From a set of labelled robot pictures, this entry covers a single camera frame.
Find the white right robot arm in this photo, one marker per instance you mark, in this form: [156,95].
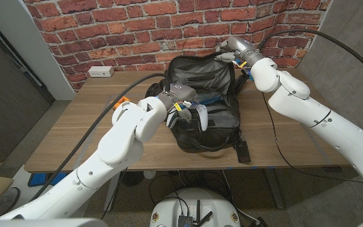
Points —
[310,107]

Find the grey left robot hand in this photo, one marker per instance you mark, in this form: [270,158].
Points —
[183,93]

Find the blue foot pedal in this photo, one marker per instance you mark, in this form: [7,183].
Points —
[39,179]

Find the grey tape strip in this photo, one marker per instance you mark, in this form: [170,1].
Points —
[85,146]
[318,148]

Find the brick print backdrop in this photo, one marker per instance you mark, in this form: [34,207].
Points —
[137,31]

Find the white power strip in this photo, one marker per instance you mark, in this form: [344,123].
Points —
[101,71]

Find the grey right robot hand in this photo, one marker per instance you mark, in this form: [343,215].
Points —
[241,47]

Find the white floor platform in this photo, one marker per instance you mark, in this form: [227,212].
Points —
[24,179]

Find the white table leg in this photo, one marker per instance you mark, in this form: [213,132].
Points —
[113,189]

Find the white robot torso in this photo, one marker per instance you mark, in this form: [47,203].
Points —
[169,208]

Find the orange black button block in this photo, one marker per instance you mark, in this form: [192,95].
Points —
[120,101]

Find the black round floor base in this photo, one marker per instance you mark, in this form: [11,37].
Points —
[131,178]

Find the grey table leg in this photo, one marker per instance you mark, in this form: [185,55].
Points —
[274,189]

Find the black backpack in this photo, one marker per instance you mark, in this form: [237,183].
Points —
[210,75]

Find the white black game controller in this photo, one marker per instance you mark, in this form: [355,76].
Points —
[203,116]

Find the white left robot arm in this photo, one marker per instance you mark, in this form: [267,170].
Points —
[121,142]

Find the grey sneaker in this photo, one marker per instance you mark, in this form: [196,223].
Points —
[5,200]

